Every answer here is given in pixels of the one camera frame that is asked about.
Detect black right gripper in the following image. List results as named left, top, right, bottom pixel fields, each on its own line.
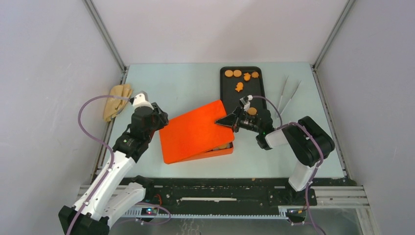
left=215, top=107, right=262, bottom=134

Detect orange cookie box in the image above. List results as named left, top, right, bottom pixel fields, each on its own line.
left=163, top=142, right=234, bottom=164

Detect orange box lid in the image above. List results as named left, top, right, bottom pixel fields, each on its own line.
left=159, top=100, right=234, bottom=159

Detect black cookie tray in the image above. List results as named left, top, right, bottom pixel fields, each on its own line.
left=219, top=66, right=265, bottom=114

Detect metal tongs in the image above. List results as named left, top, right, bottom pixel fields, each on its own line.
left=277, top=76, right=301, bottom=116

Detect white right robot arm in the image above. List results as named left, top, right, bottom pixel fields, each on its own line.
left=215, top=107, right=335, bottom=205

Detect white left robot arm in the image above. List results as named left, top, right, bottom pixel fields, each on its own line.
left=58, top=102, right=168, bottom=235

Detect star orange cookie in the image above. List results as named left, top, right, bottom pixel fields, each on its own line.
left=235, top=82, right=244, bottom=93

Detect yellow cloth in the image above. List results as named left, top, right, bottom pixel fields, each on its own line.
left=103, top=84, right=133, bottom=122

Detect small flower orange cookie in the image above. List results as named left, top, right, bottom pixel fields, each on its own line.
left=251, top=71, right=259, bottom=78

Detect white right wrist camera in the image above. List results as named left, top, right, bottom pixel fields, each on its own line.
left=239, top=95, right=253, bottom=112

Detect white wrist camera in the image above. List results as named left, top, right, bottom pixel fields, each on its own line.
left=239, top=95, right=253, bottom=112
left=130, top=91, right=154, bottom=110

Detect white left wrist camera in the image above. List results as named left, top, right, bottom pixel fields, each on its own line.
left=130, top=91, right=154, bottom=110

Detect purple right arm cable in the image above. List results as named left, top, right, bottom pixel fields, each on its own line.
left=248, top=94, right=327, bottom=235

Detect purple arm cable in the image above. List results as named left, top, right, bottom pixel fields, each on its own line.
left=248, top=94, right=327, bottom=235
left=65, top=94, right=172, bottom=235

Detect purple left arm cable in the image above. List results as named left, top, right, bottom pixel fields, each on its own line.
left=65, top=94, right=172, bottom=235

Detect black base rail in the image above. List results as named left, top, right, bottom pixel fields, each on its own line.
left=144, top=178, right=317, bottom=216

